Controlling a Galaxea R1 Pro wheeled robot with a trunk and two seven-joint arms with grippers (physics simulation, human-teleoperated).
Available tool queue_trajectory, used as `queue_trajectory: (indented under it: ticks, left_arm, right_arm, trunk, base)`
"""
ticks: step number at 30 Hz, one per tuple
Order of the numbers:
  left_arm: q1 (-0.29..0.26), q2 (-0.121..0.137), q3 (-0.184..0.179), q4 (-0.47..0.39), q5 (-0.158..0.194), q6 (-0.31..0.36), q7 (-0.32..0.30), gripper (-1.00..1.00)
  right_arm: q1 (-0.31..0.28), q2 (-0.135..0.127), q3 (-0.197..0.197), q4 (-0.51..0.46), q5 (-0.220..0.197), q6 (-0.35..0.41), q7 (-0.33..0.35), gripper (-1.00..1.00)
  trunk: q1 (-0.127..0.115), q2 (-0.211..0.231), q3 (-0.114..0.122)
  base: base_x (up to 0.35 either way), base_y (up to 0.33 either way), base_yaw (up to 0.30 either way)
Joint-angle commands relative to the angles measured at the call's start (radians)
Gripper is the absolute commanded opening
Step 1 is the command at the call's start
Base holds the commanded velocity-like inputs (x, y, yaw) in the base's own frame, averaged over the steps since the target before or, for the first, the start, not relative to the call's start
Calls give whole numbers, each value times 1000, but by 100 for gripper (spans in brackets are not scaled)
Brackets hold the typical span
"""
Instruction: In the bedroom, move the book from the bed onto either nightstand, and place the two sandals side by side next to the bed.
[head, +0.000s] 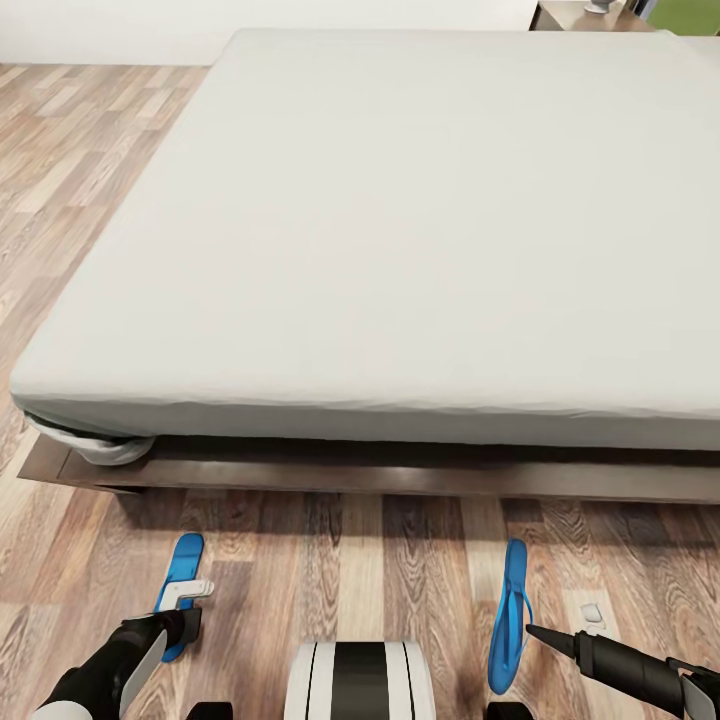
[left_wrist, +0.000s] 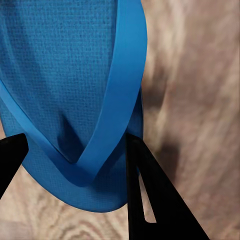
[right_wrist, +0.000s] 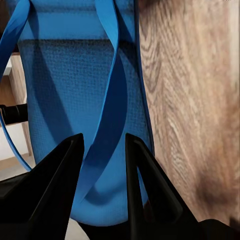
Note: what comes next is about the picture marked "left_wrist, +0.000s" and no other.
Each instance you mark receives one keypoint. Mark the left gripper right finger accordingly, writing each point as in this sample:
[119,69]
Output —
[174,220]

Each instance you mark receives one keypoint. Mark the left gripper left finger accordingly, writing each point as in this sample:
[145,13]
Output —
[13,150]

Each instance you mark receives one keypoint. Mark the sandal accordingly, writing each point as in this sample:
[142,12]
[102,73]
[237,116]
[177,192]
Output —
[71,80]

